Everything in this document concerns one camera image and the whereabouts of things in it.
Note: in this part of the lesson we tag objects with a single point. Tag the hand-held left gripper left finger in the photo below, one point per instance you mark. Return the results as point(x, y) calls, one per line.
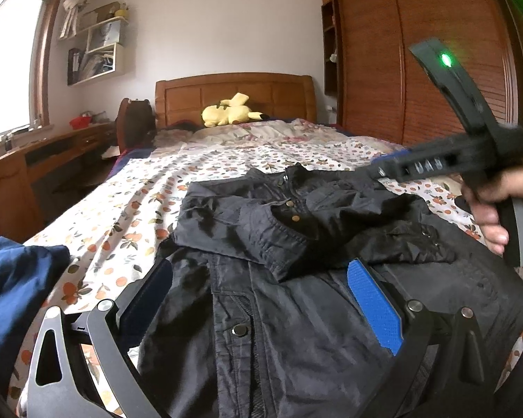
point(150, 291)

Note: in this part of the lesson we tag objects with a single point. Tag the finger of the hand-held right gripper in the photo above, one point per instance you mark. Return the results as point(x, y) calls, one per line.
point(385, 170)

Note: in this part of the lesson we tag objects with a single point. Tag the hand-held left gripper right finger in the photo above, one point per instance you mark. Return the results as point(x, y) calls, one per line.
point(375, 305)

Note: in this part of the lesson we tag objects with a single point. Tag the black jacket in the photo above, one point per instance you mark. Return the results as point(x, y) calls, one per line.
point(287, 313)

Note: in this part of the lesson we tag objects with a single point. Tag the person's right hand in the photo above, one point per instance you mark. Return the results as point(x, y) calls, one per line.
point(483, 217)

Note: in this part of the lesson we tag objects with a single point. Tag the wooden bed with orange-print sheet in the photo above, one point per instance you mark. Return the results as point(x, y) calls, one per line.
point(126, 209)

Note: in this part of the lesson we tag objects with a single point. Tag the wooden slatted wardrobe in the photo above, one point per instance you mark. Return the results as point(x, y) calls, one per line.
point(375, 74)

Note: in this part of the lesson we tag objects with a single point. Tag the floral quilt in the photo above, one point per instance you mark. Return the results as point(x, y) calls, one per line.
point(266, 133)

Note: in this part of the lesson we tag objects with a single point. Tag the wooden headboard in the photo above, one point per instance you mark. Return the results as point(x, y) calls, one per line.
point(283, 96)

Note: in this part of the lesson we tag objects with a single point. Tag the navy bedspread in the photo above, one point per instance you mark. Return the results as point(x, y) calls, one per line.
point(133, 156)

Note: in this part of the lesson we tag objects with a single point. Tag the folded blue garment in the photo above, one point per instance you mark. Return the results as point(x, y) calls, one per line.
point(13, 287)

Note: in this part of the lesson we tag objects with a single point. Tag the black backpack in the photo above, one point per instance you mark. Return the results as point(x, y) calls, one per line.
point(135, 124)

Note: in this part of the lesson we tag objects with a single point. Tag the yellow plush toy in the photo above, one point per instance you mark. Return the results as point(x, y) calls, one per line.
point(226, 113)

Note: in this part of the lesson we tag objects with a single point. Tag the wooden desk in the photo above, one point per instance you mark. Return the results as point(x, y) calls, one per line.
point(8, 183)

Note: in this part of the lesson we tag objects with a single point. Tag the red bowl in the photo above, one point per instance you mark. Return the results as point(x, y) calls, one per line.
point(80, 122)

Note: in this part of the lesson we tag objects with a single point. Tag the wooden framed window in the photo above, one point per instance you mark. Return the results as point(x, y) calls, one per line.
point(8, 74)

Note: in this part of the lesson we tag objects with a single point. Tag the small yellow figure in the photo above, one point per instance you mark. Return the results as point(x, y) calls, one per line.
point(122, 11)

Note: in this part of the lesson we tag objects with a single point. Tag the tied white curtain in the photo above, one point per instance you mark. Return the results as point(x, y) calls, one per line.
point(72, 13)

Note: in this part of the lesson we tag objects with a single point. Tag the white wall shelf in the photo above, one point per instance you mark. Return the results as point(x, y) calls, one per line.
point(124, 59)

